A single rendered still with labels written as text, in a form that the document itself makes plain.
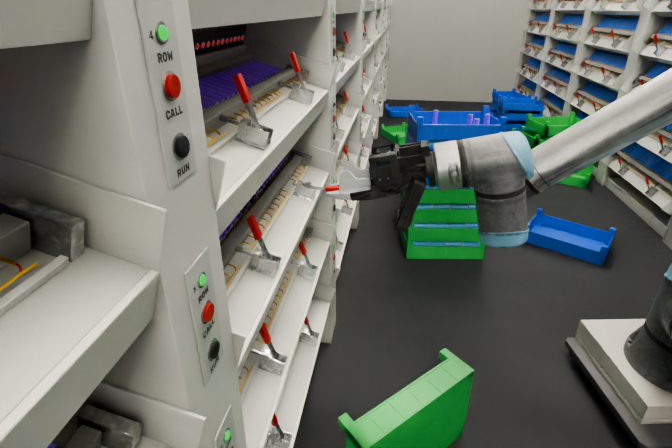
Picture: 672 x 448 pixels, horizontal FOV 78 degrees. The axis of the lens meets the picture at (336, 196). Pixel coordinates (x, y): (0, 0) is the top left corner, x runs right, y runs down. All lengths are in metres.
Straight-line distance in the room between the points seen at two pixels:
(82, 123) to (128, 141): 0.03
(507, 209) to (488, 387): 0.58
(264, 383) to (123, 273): 0.46
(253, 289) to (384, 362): 0.72
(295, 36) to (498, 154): 0.48
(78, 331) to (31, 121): 0.13
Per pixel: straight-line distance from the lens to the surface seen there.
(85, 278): 0.31
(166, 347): 0.37
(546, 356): 1.39
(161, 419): 0.43
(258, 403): 0.71
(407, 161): 0.79
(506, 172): 0.79
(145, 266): 0.32
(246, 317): 0.56
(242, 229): 0.66
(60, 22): 0.26
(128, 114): 0.28
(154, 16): 0.31
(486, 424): 1.18
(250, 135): 0.54
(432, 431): 1.01
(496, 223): 0.83
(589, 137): 0.93
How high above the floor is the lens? 0.90
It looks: 24 degrees down
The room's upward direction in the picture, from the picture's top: straight up
